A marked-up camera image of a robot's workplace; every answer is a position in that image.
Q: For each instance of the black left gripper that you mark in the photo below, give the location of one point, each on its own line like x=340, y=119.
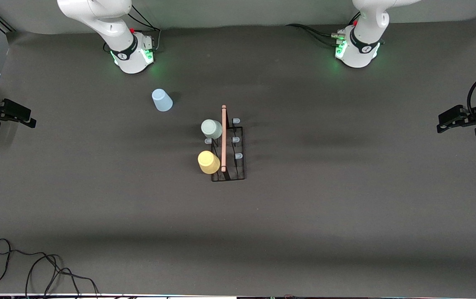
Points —
x=473, y=118

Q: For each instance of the pale green plastic cup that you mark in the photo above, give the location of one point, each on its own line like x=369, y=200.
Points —
x=212, y=128

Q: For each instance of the yellow plastic cup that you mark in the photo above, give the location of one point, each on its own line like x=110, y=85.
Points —
x=208, y=162

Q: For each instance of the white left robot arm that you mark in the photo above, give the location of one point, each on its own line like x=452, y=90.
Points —
x=362, y=50

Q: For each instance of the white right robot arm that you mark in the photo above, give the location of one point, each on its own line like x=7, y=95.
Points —
x=113, y=25

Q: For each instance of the light blue plastic cup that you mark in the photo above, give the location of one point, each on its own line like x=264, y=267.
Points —
x=162, y=101

